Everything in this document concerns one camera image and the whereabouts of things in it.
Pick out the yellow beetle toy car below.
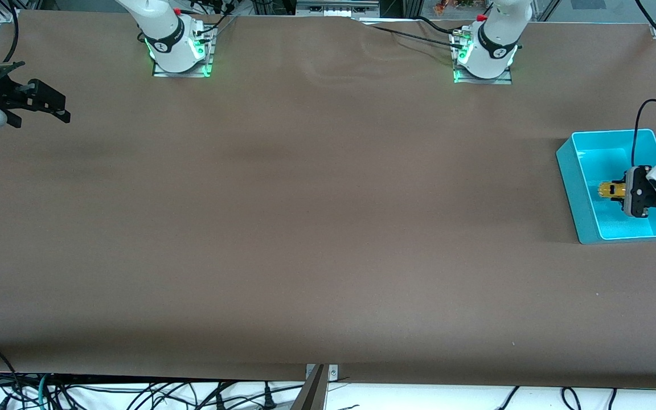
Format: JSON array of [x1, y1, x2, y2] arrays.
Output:
[[599, 181, 628, 202]]

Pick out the turquoise plastic bin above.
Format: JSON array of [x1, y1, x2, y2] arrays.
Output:
[[556, 129, 656, 246]]

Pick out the grey metal box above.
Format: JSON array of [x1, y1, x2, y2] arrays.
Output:
[[296, 0, 382, 18]]

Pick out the brown table cover sheet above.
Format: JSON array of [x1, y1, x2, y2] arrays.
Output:
[[0, 10, 656, 390]]

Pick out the long black cable on table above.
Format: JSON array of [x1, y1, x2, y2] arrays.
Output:
[[356, 17, 464, 51]]

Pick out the green floor cable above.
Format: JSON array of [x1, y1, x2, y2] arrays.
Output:
[[36, 374, 54, 410]]

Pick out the black tangled floor cables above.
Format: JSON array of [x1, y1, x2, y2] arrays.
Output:
[[49, 380, 307, 410]]

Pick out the metal table edge bracket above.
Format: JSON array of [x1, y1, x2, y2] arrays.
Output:
[[305, 364, 339, 381]]

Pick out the dark slanted post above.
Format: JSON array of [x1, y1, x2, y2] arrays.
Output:
[[290, 364, 330, 410]]

